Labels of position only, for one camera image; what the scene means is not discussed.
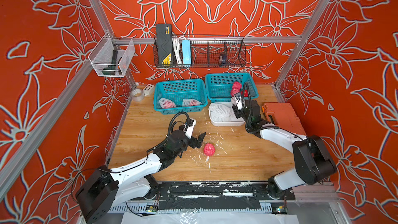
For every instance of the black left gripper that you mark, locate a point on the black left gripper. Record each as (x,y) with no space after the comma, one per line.
(193,141)

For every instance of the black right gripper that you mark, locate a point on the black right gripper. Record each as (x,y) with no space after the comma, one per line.
(236,111)

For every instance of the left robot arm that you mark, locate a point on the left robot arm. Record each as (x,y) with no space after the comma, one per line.
(106,188)

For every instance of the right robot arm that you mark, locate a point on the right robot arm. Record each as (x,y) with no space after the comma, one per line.
(312,160)

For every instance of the teal basket for bare apples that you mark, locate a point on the teal basket for bare apples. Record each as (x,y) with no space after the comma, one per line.
(219,86)

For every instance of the teal basket with netted apples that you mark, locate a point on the teal basket with netted apples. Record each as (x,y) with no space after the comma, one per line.
(177,91)

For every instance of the white plastic tub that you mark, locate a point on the white plastic tub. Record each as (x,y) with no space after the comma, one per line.
(233,122)

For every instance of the orange tool case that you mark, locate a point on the orange tool case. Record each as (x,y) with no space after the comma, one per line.
(283,117)

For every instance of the small black device in basket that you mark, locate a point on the small black device in basket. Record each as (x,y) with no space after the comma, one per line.
(223,60)

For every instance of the white remote control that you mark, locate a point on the white remote control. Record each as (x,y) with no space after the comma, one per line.
(148,90)

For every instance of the clear tape roll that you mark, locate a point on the clear tape roll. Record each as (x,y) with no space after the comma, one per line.
(137,95)

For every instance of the light blue power bank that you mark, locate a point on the light blue power bank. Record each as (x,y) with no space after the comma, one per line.
(186,52)

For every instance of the black box device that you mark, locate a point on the black box device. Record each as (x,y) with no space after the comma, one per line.
(165,44)

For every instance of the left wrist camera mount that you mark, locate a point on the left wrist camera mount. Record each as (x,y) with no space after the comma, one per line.
(189,128)

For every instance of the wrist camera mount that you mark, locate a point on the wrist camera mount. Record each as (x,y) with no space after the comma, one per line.
(189,128)
(241,101)

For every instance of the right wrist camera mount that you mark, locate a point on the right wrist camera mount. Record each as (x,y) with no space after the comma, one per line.
(241,101)

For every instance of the black wire wall basket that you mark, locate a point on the black wire wall basket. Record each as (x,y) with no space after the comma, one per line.
(206,50)

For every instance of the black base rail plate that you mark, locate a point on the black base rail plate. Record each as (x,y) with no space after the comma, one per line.
(211,196)

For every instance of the dark green handled tool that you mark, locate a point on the dark green handled tool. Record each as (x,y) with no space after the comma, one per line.
(111,69)

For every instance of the clear acrylic wall box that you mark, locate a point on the clear acrylic wall box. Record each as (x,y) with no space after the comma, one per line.
(111,57)

